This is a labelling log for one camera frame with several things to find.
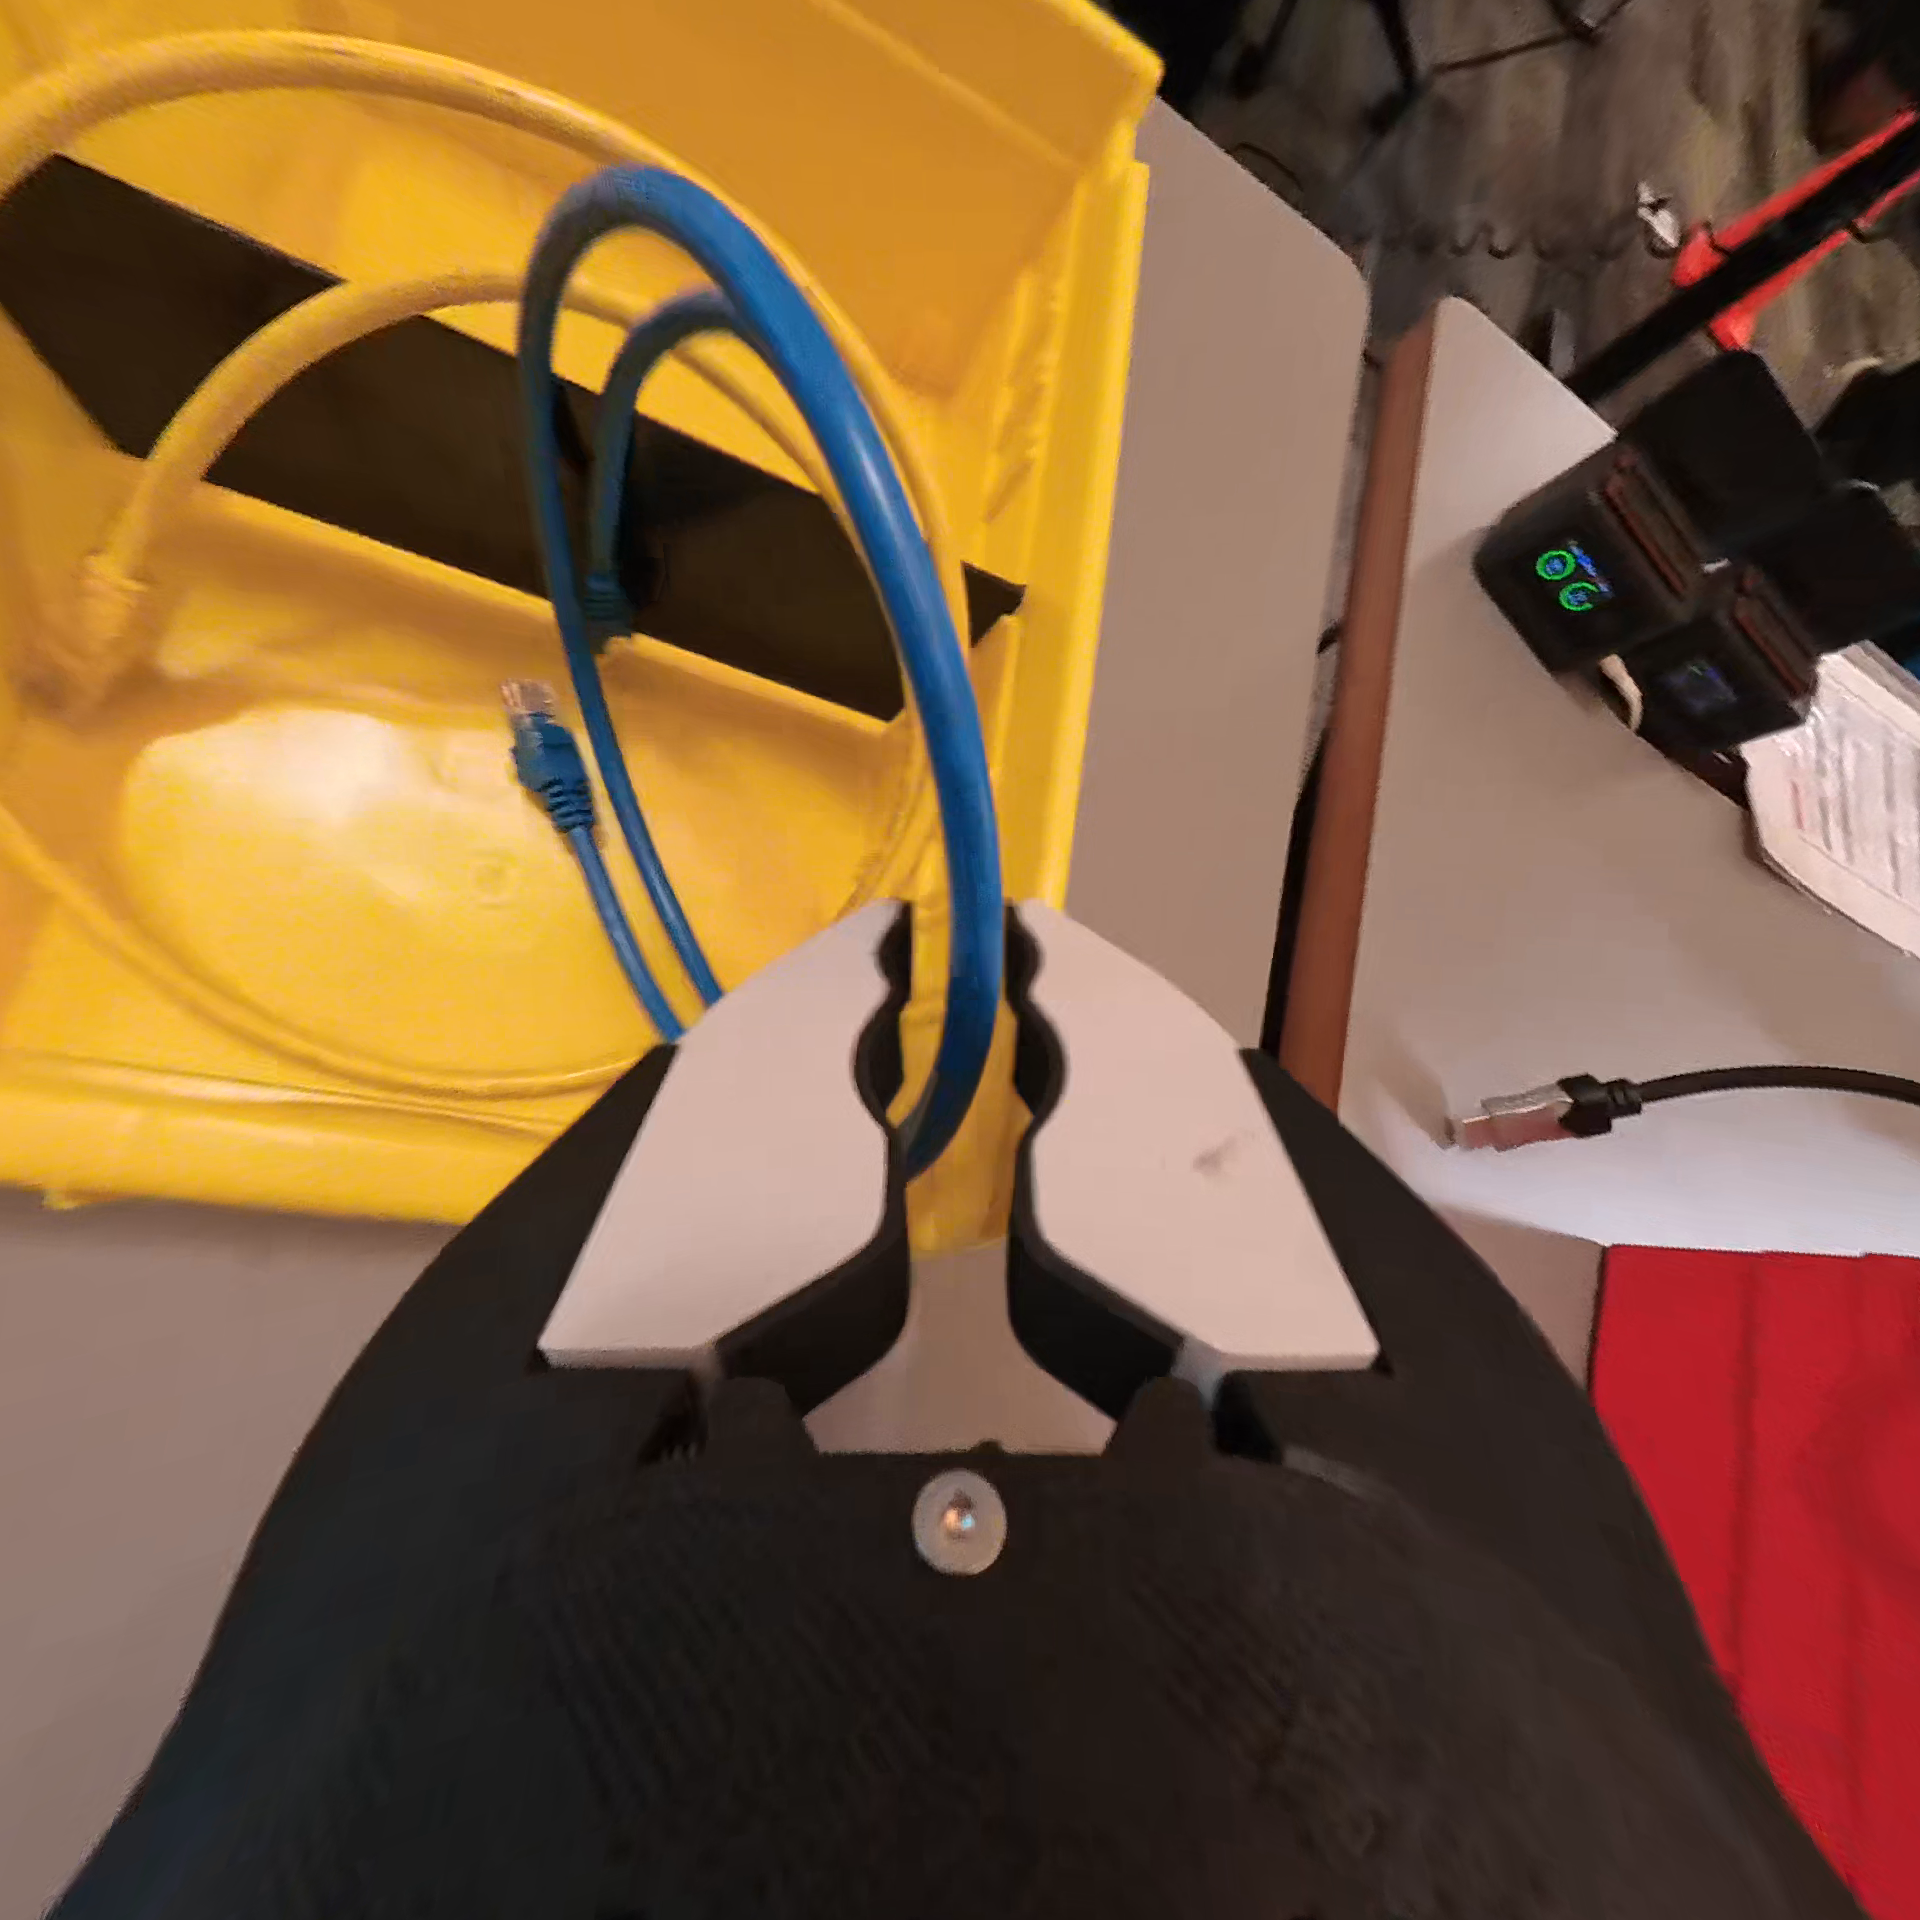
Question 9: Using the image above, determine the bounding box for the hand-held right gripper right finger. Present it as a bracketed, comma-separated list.
[1002, 896, 1384, 1420]

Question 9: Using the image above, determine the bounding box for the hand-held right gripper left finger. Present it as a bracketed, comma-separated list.
[538, 896, 922, 1423]

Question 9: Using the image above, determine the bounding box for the yellow plastic bin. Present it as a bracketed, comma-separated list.
[0, 0, 1163, 1255]

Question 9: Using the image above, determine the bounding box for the blue ethernet cable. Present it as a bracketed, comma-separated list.
[516, 162, 1009, 1185]

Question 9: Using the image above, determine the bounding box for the red mat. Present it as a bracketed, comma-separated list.
[1597, 1246, 1920, 1920]

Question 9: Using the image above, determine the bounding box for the black battery charger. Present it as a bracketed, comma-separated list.
[1473, 352, 1920, 751]

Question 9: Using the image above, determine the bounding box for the printed paper sheet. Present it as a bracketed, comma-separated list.
[1746, 645, 1920, 952]

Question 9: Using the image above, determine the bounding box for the red black stand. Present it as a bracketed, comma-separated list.
[1568, 112, 1920, 392]

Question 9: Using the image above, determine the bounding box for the black cable with metal plug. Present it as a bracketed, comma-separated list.
[1447, 1064, 1920, 1156]

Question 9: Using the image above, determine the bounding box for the black network switch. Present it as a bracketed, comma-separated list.
[0, 158, 1028, 721]

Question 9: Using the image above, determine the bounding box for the yellow ethernet cable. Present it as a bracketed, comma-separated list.
[0, 30, 963, 1096]

